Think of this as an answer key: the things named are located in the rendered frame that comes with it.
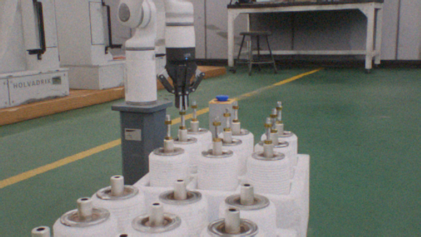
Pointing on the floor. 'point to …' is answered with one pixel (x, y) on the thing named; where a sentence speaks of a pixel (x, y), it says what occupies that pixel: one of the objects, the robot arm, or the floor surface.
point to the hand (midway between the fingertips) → (181, 102)
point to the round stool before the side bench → (257, 51)
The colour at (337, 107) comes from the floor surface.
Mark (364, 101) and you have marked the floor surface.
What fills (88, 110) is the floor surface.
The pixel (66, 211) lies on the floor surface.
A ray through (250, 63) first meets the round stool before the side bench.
